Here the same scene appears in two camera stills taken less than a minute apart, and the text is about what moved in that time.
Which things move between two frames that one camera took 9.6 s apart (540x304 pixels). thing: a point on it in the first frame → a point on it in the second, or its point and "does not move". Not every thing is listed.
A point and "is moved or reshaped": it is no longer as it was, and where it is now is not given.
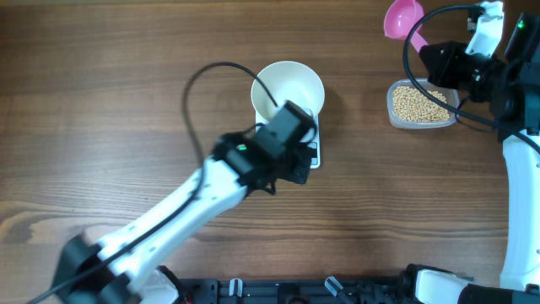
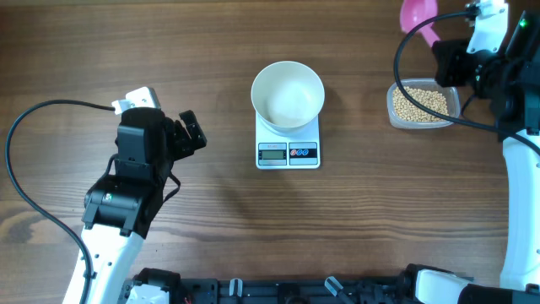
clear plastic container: x=411 y=107 does not move
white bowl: x=288 y=80 does not move
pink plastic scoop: x=401 y=18 is moved or reshaped
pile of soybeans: x=413 y=104 does not move
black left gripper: x=299 y=175 → x=175 y=132
